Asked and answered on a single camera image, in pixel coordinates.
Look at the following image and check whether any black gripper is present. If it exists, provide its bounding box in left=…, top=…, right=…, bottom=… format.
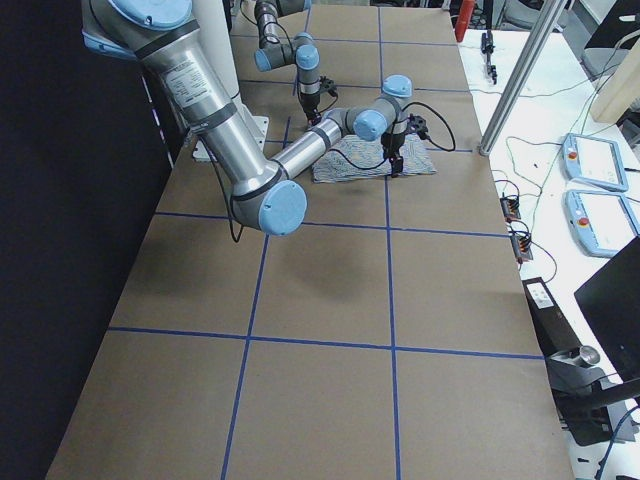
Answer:
left=300, top=92, right=322, bottom=126
left=381, top=133, right=405, bottom=178

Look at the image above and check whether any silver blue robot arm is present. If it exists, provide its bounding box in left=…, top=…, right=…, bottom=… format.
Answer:
left=81, top=1, right=413, bottom=236
left=254, top=0, right=322, bottom=126

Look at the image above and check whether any orange connector block far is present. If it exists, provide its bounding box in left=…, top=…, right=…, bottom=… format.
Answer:
left=499, top=196, right=521, bottom=223

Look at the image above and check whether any orange connector block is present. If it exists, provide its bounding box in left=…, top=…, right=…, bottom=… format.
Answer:
left=499, top=196, right=521, bottom=223
left=510, top=231, right=533, bottom=265

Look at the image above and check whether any orange connector block near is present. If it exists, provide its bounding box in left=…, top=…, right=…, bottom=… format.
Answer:
left=510, top=231, right=533, bottom=265

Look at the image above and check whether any black grabber tool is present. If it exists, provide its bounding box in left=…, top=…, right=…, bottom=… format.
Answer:
left=481, top=29, right=498, bottom=85

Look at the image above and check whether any red cylinder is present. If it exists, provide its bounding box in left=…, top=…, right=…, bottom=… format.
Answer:
left=454, top=0, right=475, bottom=43

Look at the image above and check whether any upper teach pendant tablet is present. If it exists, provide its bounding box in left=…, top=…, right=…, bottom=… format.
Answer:
left=561, top=133, right=629, bottom=192

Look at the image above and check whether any teach pendant tablet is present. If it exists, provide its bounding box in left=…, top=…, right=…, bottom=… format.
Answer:
left=561, top=133, right=629, bottom=192
left=563, top=189, right=639, bottom=258

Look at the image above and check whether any lower teach pendant tablet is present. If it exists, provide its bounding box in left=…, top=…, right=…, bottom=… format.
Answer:
left=563, top=189, right=639, bottom=258

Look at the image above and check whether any black box with label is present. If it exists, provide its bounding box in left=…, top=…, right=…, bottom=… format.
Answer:
left=522, top=277, right=581, bottom=357

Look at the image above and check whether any black monitor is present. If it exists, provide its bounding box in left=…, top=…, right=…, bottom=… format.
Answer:
left=574, top=238, right=640, bottom=380

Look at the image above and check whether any black stand with metal cup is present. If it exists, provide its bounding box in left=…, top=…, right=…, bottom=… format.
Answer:
left=545, top=348, right=639, bottom=447

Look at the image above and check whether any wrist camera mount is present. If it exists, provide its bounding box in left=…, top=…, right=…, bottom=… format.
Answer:
left=319, top=76, right=339, bottom=98
left=406, top=114, right=430, bottom=141

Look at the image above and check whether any aluminium frame post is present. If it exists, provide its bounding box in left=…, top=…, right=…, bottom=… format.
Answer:
left=479, top=0, right=565, bottom=157

